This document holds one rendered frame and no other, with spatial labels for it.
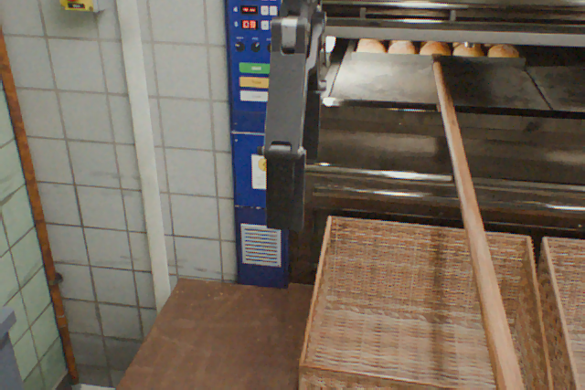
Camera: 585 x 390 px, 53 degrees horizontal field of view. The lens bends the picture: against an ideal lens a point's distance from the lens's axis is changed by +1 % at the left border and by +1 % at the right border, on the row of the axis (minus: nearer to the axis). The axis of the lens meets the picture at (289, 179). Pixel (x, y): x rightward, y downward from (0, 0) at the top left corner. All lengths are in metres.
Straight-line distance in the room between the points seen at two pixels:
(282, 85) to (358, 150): 1.23
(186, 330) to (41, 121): 0.75
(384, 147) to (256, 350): 0.65
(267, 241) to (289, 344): 0.31
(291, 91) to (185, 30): 1.21
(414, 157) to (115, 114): 0.86
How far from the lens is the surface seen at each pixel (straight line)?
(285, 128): 0.41
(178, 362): 1.65
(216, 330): 1.72
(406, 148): 1.63
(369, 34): 1.37
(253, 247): 1.79
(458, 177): 1.17
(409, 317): 1.77
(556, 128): 1.63
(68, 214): 2.02
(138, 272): 2.03
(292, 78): 0.41
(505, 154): 1.66
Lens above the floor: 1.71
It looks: 27 degrees down
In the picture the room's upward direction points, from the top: straight up
